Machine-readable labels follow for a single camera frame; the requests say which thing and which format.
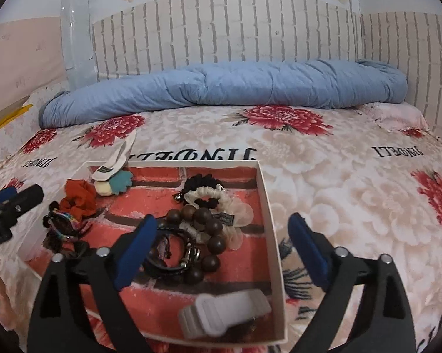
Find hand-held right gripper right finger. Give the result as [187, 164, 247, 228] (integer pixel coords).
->
[287, 212, 416, 353]

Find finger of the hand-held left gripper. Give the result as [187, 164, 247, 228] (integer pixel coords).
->
[0, 185, 45, 217]
[0, 187, 17, 207]

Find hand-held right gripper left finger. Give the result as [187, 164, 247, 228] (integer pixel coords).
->
[28, 215, 159, 353]

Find black leather bracelet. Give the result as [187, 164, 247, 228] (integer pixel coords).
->
[144, 228, 202, 276]

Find black claw clip rainbow beads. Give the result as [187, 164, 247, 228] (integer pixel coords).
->
[42, 202, 94, 244]

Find orange fabric scrunchie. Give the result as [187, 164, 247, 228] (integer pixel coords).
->
[61, 179, 97, 218]

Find white box with brick lining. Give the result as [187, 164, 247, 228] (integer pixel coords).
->
[17, 160, 289, 348]

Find brown wooden bead bracelet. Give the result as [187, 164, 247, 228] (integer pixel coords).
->
[158, 208, 226, 284]

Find white organza scrunchie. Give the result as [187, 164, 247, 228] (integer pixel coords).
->
[180, 202, 255, 248]

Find cream hair tie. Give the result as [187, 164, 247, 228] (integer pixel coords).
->
[184, 185, 227, 207]

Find white claw clip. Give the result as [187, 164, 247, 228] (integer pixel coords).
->
[178, 289, 273, 339]

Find beige oval hair accessory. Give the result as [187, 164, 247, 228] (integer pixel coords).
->
[95, 171, 133, 197]

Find floral printed blanket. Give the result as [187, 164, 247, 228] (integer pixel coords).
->
[0, 101, 442, 353]

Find yellow tape strip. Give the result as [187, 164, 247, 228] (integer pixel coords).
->
[0, 104, 34, 140]

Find white bow hair clip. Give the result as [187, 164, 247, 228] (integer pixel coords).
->
[90, 131, 138, 182]

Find pink pillow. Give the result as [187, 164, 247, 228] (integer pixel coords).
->
[358, 102, 428, 134]

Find clear plastic panel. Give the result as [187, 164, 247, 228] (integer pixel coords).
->
[60, 0, 97, 91]

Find rolled blue duvet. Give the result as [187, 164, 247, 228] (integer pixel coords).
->
[39, 59, 408, 130]

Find black hair tie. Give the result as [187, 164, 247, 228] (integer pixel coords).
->
[175, 176, 225, 211]

